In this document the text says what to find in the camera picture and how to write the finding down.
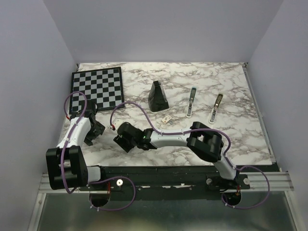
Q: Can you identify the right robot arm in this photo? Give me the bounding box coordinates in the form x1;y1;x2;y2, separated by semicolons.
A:
114;122;239;189

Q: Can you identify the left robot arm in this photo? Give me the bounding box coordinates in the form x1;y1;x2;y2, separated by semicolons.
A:
46;100;107;190

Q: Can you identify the black white chessboard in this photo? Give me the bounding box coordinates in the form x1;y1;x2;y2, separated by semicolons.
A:
71;67;125;111

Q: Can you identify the small staple box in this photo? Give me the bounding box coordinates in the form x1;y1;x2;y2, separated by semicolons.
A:
162;115;172;124

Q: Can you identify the black wedge stand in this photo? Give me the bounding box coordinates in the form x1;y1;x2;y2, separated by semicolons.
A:
148;80;169;112

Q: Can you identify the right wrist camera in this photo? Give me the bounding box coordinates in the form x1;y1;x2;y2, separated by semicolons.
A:
110;118;124;131

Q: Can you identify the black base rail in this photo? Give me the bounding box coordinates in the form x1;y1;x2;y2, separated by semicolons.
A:
82;166;250;201

